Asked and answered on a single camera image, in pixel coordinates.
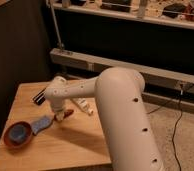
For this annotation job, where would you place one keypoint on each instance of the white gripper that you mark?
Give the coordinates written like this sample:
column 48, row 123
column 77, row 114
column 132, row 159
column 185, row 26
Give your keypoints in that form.
column 60, row 115

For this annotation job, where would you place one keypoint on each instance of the red bowl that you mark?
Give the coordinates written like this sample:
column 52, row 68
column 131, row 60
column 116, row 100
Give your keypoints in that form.
column 12, row 145

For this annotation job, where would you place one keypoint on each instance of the black rectangular box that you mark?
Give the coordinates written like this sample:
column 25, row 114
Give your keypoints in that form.
column 39, row 98

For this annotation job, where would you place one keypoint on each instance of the metal stand pole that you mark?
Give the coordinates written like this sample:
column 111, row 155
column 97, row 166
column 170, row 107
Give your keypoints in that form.
column 60, row 45

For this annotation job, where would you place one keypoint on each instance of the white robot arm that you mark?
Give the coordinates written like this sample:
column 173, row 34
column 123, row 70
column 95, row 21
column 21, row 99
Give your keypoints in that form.
column 118, row 96

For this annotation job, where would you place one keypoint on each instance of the blue sponge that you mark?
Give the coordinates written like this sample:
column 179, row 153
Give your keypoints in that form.
column 41, row 124

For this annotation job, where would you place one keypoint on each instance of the cluttered wall shelf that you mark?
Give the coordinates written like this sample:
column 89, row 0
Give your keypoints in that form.
column 135, row 13

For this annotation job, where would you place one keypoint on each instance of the white plastic bottle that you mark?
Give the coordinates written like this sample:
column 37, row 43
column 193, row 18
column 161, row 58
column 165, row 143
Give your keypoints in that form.
column 83, row 105

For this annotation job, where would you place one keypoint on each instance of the red pepper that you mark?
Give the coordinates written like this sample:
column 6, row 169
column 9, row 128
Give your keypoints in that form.
column 69, row 112

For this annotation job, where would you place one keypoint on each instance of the grey baseboard rail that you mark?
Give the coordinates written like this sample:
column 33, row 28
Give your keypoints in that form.
column 153, row 76

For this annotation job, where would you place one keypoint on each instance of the blue cup in bowl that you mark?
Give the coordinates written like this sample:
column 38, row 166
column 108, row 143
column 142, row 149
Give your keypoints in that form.
column 18, row 133

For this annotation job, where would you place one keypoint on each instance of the wooden table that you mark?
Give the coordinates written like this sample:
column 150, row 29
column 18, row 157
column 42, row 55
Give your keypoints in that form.
column 77, row 141

